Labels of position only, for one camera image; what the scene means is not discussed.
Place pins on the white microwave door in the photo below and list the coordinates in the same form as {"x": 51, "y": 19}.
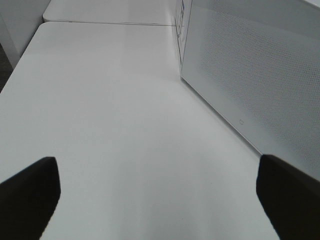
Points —
{"x": 263, "y": 58}

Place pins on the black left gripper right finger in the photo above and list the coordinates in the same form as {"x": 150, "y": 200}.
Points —
{"x": 290, "y": 199}

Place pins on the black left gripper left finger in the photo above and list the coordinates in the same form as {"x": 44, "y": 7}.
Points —
{"x": 28, "y": 200}

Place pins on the white microwave oven body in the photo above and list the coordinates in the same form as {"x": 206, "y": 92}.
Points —
{"x": 181, "y": 20}

